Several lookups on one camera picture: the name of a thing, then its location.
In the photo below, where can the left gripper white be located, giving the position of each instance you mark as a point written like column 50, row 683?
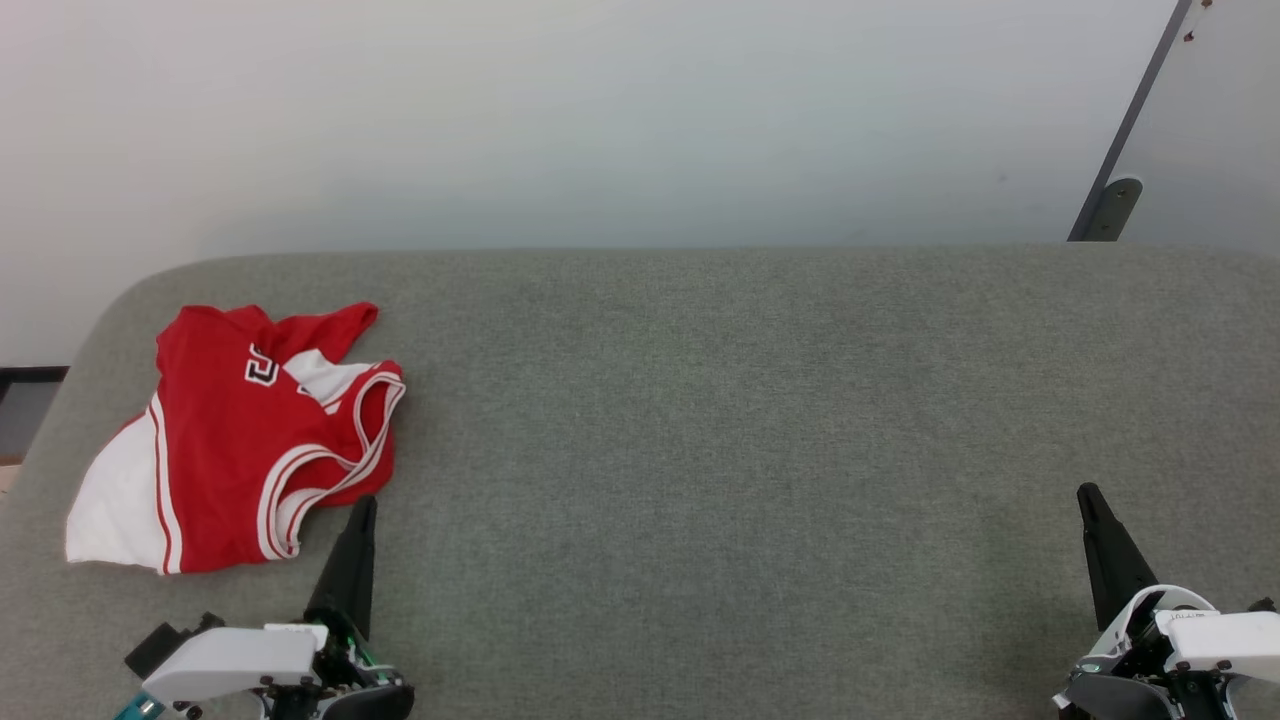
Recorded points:
column 235, row 660

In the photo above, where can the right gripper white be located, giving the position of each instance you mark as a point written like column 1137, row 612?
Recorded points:
column 1220, row 640

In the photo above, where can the red and white basketball jersey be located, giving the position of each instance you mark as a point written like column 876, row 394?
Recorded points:
column 220, row 450

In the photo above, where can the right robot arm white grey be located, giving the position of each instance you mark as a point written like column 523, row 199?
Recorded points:
column 1115, row 700

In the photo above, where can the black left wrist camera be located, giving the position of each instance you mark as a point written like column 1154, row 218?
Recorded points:
column 155, row 645

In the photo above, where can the teal left camera connector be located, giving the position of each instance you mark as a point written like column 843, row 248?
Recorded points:
column 138, row 708

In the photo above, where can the grey metal partition post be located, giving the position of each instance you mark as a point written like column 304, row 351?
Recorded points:
column 1110, row 205

